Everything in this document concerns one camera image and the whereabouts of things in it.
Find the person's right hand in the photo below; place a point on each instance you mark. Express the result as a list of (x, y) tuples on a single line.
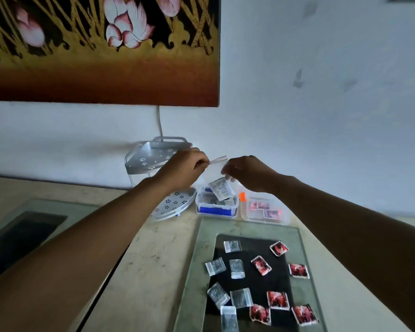
[(252, 172)]

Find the person's left hand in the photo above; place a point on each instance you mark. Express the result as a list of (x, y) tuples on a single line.
[(181, 171)]

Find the person's left fingers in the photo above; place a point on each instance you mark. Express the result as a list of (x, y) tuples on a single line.
[(200, 162)]

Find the person's right fingers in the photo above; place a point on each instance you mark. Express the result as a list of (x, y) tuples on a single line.
[(230, 169)]

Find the clear zip bag red strip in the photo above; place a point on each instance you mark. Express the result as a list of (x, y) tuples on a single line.
[(212, 172)]

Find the person's right forearm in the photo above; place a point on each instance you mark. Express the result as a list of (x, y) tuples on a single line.
[(359, 238)]

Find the person's left forearm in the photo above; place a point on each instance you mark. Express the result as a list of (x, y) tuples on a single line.
[(72, 259)]

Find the small silver sachet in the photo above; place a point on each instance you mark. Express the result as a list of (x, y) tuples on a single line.
[(221, 188)]

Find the orange box latch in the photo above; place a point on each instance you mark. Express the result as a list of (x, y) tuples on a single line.
[(242, 196)]

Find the clear box with blue base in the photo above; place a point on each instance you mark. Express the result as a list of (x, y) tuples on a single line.
[(216, 208)]

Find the small red printed packet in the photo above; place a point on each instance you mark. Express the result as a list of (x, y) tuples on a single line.
[(273, 214), (259, 205)]

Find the silver metal corner shelf rack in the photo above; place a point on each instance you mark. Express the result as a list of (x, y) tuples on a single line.
[(152, 155)]

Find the clear plastic storage box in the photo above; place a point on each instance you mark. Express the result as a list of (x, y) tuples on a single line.
[(266, 212)]

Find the spread of silver foil sachets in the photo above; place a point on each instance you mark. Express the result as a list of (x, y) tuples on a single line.
[(237, 268)]

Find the glass panel with black centre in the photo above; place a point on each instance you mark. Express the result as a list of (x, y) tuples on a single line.
[(24, 235), (256, 280)]

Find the spread of red packets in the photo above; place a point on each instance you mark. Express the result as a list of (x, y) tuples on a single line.
[(277, 300)]

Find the lotus flower wall painting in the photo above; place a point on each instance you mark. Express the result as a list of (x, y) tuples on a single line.
[(103, 76)]

